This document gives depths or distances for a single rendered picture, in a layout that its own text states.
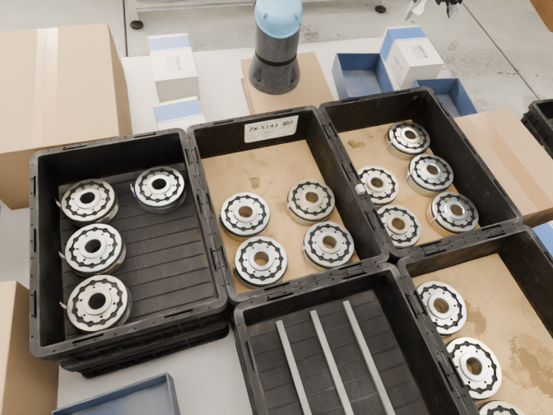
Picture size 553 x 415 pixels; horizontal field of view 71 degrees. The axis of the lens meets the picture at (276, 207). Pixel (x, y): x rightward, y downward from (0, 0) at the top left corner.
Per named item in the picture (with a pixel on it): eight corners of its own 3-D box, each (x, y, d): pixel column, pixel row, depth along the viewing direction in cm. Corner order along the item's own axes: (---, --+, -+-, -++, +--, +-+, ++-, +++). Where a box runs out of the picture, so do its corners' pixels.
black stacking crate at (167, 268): (55, 187, 86) (31, 154, 76) (189, 161, 92) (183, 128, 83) (62, 372, 67) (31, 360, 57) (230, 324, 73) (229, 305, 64)
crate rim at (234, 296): (185, 133, 84) (184, 125, 82) (314, 111, 91) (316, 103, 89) (230, 309, 65) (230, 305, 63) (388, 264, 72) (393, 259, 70)
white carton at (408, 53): (378, 49, 138) (386, 26, 131) (408, 47, 140) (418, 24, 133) (400, 89, 128) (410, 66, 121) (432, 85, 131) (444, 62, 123)
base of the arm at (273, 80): (247, 58, 117) (247, 29, 109) (297, 58, 119) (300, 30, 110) (248, 95, 110) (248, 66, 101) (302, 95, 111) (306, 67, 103)
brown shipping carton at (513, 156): (415, 160, 113) (439, 120, 99) (477, 146, 118) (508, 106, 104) (471, 250, 99) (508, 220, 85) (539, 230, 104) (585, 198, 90)
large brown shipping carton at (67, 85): (19, 95, 113) (-20, 33, 96) (126, 82, 119) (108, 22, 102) (11, 210, 94) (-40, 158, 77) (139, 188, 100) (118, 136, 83)
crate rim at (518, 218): (314, 111, 91) (316, 103, 89) (425, 91, 98) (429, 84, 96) (389, 264, 72) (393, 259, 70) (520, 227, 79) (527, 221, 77)
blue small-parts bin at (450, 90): (406, 95, 127) (414, 78, 121) (448, 94, 129) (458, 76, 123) (427, 142, 117) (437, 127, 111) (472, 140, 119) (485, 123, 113)
